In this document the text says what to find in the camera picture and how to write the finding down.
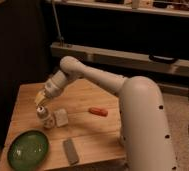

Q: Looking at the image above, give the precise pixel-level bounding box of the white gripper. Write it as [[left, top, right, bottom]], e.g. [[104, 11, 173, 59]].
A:
[[34, 70, 69, 106]]

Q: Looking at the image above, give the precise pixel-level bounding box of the small clear plastic bottle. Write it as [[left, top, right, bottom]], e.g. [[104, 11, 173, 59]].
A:
[[37, 106, 55, 129]]

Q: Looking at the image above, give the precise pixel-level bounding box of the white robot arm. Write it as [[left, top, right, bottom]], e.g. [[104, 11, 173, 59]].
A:
[[35, 56, 178, 171]]

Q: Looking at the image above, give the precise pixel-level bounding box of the white sponge block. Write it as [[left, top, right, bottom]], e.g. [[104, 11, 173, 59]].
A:
[[54, 109, 68, 127]]

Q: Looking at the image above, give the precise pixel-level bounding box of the orange red oblong object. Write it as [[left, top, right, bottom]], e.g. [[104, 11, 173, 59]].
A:
[[88, 107, 108, 117]]

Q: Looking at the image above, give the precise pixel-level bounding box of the wooden table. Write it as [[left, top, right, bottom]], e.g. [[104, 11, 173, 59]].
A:
[[0, 79, 124, 171]]

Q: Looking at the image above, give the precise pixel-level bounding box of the metal pole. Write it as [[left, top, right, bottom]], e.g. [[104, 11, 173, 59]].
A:
[[51, 0, 64, 46]]

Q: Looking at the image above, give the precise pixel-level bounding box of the grey rectangular block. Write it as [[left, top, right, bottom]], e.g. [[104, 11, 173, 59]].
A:
[[63, 139, 79, 165]]

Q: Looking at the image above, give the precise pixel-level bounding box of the upper wooden shelf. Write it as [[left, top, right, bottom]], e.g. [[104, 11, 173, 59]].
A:
[[45, 0, 189, 18]]

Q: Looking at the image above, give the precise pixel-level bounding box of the grey metal bench rail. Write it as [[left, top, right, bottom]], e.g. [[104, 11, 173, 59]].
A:
[[50, 42, 189, 77]]

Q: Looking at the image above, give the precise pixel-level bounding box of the black handle on rail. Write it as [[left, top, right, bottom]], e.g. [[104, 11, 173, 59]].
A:
[[149, 55, 178, 64]]

